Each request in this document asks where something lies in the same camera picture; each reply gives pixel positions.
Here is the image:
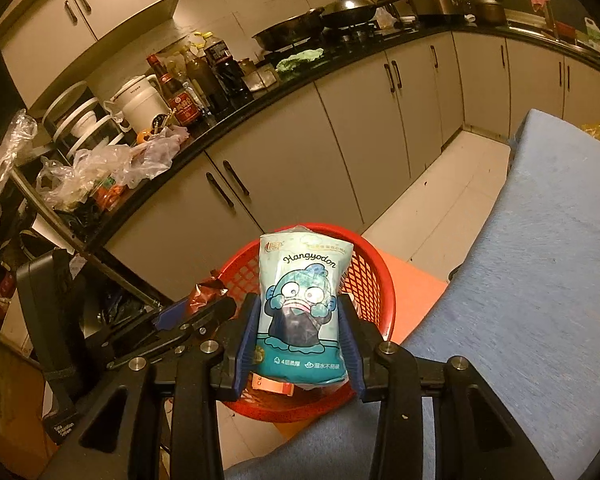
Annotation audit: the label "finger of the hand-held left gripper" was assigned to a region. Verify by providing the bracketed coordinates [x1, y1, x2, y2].
[106, 298, 237, 368]
[101, 296, 204, 349]

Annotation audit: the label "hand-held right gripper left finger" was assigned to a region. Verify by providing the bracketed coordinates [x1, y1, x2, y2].
[37, 292, 261, 480]

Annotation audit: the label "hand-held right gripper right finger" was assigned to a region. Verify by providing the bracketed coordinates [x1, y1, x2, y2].
[339, 294, 553, 480]

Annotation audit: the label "brown foil snack wrapper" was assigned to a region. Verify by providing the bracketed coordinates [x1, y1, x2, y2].
[187, 270, 231, 316]

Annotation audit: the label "red plastic mesh basket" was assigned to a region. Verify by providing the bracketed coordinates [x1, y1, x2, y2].
[200, 225, 396, 423]

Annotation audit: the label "blue cartoon tissue pack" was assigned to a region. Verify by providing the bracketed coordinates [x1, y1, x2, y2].
[252, 223, 356, 392]

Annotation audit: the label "red box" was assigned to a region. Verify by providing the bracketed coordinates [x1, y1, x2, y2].
[252, 375, 296, 396]

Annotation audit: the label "orange stool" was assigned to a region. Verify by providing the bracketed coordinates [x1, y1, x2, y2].
[270, 250, 449, 443]

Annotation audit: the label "large crinkled transparent bag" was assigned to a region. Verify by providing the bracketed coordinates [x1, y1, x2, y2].
[0, 108, 38, 243]

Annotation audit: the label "heap of crumpled plastic bags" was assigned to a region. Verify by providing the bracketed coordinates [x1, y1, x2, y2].
[36, 127, 191, 211]

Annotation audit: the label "dish rack with plates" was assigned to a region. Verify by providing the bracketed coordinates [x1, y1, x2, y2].
[42, 80, 131, 161]

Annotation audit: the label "blue table cloth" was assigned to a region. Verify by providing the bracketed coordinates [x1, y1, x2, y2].
[222, 108, 600, 480]

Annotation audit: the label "white electric kettle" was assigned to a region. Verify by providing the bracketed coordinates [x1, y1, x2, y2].
[104, 74, 173, 133]

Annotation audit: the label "white base cabinets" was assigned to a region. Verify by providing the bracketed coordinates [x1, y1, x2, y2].
[95, 30, 600, 306]

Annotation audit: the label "row of condiment bottles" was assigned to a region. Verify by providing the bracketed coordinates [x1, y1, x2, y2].
[146, 30, 281, 126]

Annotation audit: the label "green dish cloth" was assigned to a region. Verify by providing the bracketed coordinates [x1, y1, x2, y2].
[275, 47, 326, 73]

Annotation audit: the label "black kitchen countertop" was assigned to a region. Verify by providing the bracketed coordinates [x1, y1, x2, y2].
[10, 20, 600, 271]

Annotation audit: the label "dark frying pan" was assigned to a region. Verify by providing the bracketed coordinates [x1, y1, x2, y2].
[251, 7, 326, 51]

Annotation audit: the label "white upper cabinets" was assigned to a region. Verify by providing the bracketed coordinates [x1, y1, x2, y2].
[0, 0, 183, 111]

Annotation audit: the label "gas stove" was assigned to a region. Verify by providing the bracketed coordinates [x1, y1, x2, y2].
[325, 20, 396, 43]

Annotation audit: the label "wok with metal lid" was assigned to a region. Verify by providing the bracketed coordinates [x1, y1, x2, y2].
[322, 0, 411, 28]

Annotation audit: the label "rice cooker pot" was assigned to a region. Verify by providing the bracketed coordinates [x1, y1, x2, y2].
[407, 0, 468, 23]

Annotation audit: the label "metal cooking pot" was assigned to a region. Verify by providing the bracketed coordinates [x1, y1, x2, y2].
[457, 0, 508, 26]

